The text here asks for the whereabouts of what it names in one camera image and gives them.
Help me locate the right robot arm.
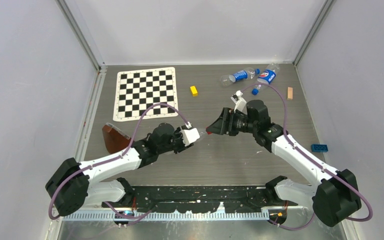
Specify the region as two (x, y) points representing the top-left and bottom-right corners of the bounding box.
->
(206, 100), (362, 227)

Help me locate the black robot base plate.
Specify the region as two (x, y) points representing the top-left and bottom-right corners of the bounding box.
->
(109, 185), (296, 214)

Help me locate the yellow wooden block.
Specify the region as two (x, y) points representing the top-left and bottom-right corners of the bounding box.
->
(189, 85), (198, 97)

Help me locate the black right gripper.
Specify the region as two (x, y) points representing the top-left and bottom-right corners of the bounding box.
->
(206, 107), (258, 137)

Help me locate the pepsi bottle blue cap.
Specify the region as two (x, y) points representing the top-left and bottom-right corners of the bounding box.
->
(251, 62), (280, 95)

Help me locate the tan wooden block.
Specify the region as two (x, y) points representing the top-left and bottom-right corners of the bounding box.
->
(287, 87), (294, 100)

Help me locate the slotted aluminium rail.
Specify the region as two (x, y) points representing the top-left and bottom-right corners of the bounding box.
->
(61, 206), (305, 222)

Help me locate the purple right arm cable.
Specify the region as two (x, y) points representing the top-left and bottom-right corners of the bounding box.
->
(239, 82), (374, 231)

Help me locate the clear bottle blue label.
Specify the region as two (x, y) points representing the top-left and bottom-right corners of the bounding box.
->
(220, 67), (261, 87)

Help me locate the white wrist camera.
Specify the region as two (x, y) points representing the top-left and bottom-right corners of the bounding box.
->
(230, 90), (247, 112)
(180, 128), (200, 147)

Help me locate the clear bottle red label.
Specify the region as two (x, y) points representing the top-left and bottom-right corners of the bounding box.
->
(196, 130), (209, 143)

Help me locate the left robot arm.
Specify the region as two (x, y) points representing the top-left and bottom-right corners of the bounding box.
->
(45, 123), (201, 219)

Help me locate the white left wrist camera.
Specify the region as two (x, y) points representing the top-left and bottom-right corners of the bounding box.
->
(180, 128), (200, 147)

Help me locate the brown wooden metronome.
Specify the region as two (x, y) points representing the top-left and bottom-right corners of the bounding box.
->
(101, 122), (131, 154)

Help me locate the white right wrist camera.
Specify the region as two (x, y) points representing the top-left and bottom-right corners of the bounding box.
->
(230, 90), (247, 112)

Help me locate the black white chessboard mat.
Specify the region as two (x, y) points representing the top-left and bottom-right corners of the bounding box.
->
(113, 67), (179, 122)

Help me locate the blue lego brick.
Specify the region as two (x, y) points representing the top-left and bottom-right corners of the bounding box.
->
(311, 144), (329, 153)

